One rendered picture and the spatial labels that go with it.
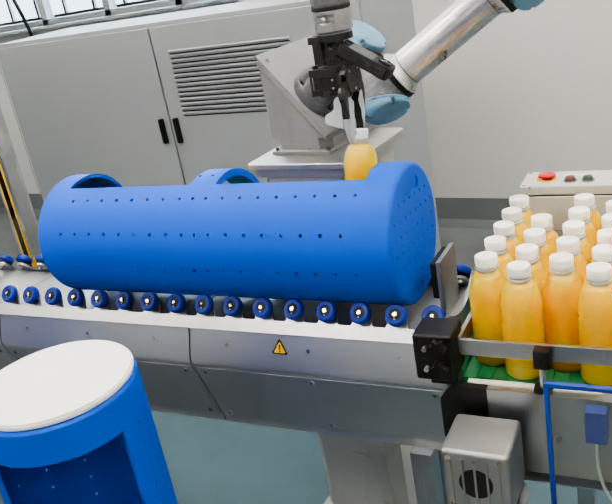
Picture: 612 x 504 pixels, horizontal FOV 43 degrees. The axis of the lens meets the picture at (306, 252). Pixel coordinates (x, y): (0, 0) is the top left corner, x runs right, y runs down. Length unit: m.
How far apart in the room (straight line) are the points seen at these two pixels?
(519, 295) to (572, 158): 3.04
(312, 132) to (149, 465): 0.96
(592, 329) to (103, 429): 0.81
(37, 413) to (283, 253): 0.53
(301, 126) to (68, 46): 2.26
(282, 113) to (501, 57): 2.40
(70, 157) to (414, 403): 3.07
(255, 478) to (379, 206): 1.54
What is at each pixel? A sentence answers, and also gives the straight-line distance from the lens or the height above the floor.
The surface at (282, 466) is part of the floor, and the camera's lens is 2.79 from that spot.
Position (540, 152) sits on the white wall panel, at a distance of 4.36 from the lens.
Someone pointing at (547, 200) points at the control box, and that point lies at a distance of 1.71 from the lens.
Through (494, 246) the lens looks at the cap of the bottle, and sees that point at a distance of 1.42.
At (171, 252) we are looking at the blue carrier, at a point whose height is 1.10.
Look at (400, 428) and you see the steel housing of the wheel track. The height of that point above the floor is 0.68.
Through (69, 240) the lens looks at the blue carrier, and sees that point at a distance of 1.83.
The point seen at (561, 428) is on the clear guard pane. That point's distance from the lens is 1.34.
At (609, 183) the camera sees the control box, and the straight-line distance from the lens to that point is 1.69.
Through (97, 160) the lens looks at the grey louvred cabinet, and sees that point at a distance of 4.19.
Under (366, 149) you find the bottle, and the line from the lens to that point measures 1.55.
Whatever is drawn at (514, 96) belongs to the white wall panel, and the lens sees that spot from 4.31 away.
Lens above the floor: 1.65
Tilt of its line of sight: 21 degrees down
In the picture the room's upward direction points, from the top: 11 degrees counter-clockwise
